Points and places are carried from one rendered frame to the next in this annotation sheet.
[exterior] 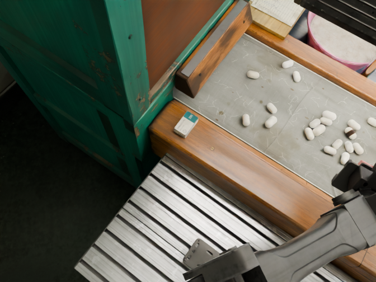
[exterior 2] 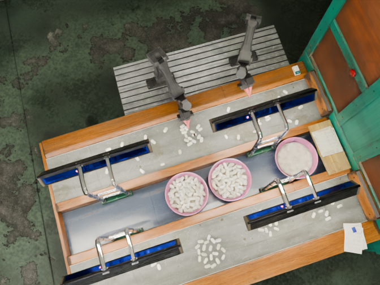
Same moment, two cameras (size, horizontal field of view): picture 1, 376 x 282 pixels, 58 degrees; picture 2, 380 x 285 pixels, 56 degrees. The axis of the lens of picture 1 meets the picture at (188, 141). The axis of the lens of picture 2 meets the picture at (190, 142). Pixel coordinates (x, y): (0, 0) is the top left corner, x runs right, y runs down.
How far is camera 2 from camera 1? 198 cm
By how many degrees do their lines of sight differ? 35
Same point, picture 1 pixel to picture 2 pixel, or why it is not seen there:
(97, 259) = (271, 31)
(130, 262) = (264, 38)
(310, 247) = (250, 35)
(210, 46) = (318, 85)
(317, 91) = (279, 124)
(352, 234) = (245, 47)
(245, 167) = (270, 78)
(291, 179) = (257, 87)
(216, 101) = (298, 89)
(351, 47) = (288, 154)
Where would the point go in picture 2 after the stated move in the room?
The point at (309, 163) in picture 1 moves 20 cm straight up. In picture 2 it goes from (257, 100) to (262, 87)
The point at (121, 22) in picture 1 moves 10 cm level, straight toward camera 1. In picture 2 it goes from (322, 24) to (305, 17)
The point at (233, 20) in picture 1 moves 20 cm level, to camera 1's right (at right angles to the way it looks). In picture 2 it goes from (323, 100) to (302, 121)
